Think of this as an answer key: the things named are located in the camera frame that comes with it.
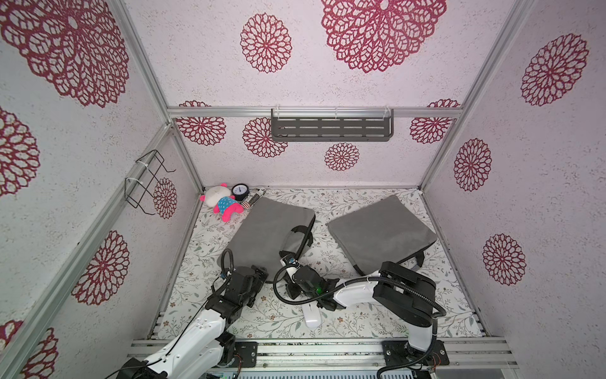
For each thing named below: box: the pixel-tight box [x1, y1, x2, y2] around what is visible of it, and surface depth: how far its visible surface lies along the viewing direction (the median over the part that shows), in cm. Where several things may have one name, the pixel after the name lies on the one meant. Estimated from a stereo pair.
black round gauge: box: [231, 183, 251, 202], surface depth 119 cm
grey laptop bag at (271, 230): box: [216, 197, 317, 283], surface depth 101 cm
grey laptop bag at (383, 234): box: [327, 195, 438, 277], surface depth 102 cm
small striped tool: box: [240, 187, 266, 209], surface depth 115 cm
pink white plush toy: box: [199, 183, 246, 223], surface depth 111 cm
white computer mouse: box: [301, 303, 322, 330], surface depth 82 cm
